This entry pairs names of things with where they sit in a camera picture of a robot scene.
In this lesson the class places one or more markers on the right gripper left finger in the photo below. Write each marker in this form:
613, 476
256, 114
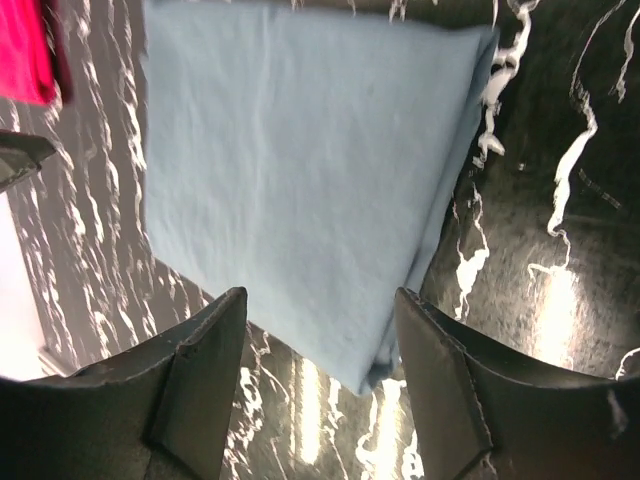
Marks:
159, 410

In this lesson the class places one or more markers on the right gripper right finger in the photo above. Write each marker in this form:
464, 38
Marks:
483, 410

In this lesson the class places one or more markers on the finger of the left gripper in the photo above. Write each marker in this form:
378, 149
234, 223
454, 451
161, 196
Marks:
21, 155

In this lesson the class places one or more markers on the grey blue t shirt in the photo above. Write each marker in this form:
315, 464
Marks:
309, 156

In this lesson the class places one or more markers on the folded red t shirt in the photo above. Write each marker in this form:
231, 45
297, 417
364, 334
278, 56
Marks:
34, 67

